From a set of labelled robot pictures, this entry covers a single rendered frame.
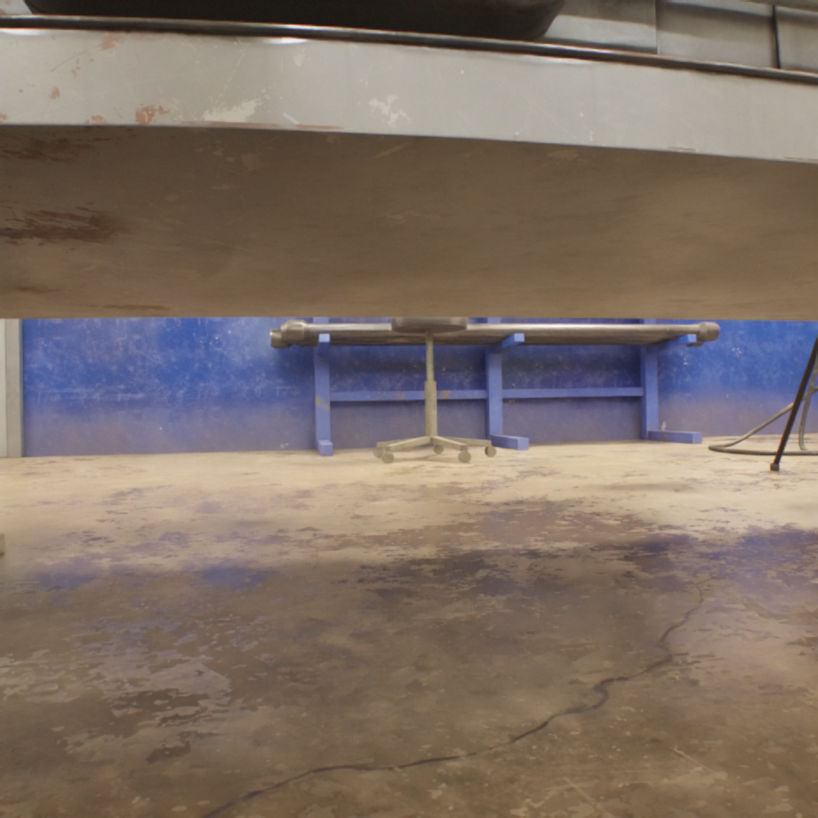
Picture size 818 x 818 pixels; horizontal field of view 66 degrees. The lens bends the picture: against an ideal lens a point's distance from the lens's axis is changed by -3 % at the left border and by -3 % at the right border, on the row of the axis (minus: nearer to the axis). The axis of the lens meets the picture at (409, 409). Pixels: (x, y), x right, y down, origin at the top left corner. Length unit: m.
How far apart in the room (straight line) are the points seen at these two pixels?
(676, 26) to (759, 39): 0.10
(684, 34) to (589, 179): 0.28
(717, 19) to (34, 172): 0.65
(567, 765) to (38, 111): 0.51
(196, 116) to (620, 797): 0.47
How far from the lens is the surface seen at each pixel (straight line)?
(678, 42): 0.78
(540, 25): 0.55
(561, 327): 3.62
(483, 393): 3.85
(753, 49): 0.82
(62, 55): 0.48
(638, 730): 0.52
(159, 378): 3.89
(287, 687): 0.58
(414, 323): 2.77
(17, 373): 4.06
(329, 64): 0.46
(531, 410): 4.05
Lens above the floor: 0.23
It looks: level
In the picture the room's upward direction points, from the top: 1 degrees counter-clockwise
